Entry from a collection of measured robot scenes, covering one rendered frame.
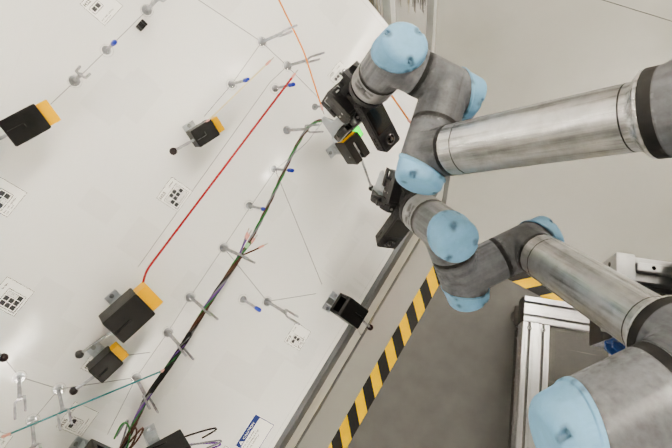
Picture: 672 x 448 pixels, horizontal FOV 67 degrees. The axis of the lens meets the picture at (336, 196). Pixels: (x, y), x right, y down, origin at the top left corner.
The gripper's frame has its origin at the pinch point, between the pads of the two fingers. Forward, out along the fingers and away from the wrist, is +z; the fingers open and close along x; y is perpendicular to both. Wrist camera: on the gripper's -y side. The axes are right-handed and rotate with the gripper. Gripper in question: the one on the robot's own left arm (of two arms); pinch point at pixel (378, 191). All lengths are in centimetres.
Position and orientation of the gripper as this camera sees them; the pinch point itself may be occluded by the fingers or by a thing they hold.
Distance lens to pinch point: 113.4
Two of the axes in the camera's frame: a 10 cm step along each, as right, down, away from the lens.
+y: 2.2, -9.5, -2.4
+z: -2.7, -2.9, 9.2
